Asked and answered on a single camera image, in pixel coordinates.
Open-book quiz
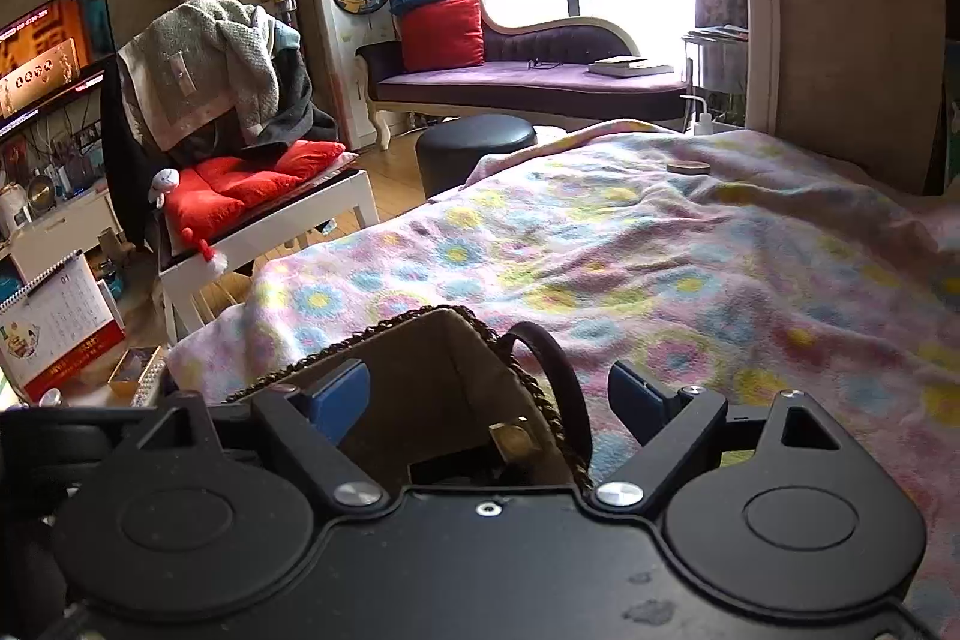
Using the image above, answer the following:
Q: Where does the gold lipstick tube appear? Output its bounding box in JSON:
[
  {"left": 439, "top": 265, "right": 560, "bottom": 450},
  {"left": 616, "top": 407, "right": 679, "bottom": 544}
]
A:
[{"left": 488, "top": 416, "right": 542, "bottom": 464}]

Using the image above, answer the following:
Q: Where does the black powder compact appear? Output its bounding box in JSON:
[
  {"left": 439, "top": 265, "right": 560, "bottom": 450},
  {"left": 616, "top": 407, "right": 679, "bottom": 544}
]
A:
[{"left": 409, "top": 445, "right": 534, "bottom": 487}]

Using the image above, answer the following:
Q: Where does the white remote control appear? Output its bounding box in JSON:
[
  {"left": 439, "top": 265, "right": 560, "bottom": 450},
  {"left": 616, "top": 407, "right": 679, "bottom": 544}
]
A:
[{"left": 130, "top": 354, "right": 166, "bottom": 408}]

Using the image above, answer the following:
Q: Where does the woven basket with fabric lining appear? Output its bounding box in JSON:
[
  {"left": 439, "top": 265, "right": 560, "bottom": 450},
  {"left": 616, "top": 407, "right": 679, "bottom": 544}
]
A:
[{"left": 226, "top": 305, "right": 592, "bottom": 492}]

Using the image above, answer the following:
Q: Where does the desk calendar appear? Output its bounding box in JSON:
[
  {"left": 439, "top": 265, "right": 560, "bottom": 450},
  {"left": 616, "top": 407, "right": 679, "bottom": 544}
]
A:
[{"left": 0, "top": 250, "right": 125, "bottom": 403}]

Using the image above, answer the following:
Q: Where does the floral fleece blanket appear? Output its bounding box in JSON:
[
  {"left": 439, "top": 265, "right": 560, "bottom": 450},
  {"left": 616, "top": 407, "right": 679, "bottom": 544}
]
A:
[{"left": 169, "top": 130, "right": 958, "bottom": 638}]

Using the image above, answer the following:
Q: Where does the white chair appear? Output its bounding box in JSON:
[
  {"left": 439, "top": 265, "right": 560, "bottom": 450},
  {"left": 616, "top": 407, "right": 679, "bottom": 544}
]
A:
[{"left": 156, "top": 167, "right": 379, "bottom": 344}]

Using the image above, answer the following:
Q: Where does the white tv cabinet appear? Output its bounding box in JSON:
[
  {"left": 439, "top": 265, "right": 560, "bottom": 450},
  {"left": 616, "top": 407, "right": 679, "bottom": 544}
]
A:
[{"left": 2, "top": 179, "right": 122, "bottom": 283}]

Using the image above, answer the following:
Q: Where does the red seat cushion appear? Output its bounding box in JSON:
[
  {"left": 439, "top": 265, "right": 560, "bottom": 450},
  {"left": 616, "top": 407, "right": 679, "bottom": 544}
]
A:
[{"left": 163, "top": 140, "right": 356, "bottom": 250}]

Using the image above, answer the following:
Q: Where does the small brown flat object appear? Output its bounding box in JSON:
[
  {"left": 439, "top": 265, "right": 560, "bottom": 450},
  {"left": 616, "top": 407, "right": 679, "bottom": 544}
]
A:
[{"left": 665, "top": 161, "right": 711, "bottom": 175}]

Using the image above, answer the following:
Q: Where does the black round stool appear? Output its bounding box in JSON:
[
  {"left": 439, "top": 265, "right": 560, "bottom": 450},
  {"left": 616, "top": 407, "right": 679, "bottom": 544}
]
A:
[{"left": 415, "top": 113, "right": 535, "bottom": 198}]

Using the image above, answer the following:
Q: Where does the white charger plug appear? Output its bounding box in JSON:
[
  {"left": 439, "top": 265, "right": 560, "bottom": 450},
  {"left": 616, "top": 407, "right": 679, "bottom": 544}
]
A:
[{"left": 682, "top": 94, "right": 715, "bottom": 136}]

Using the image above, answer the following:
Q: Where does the book on chaise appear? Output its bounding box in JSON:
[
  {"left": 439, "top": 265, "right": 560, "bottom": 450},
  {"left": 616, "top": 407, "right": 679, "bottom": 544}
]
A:
[{"left": 587, "top": 55, "right": 674, "bottom": 80}]

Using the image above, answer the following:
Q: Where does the purple chaise lounge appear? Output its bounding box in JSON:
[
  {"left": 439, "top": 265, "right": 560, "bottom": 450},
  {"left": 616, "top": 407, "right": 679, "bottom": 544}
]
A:
[{"left": 355, "top": 11, "right": 686, "bottom": 148}]

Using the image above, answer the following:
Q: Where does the grey blanket on chair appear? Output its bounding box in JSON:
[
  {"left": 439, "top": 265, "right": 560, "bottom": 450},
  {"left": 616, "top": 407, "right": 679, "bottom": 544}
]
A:
[{"left": 119, "top": 0, "right": 301, "bottom": 151}]

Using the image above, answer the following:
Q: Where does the red pillow on chaise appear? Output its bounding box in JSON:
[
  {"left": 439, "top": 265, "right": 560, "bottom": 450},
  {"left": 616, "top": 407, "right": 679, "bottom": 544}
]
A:
[{"left": 398, "top": 0, "right": 485, "bottom": 71}]

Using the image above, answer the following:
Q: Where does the television screen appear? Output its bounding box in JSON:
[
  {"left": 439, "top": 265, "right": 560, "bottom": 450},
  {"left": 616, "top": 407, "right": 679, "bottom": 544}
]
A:
[{"left": 2, "top": 0, "right": 116, "bottom": 136}]

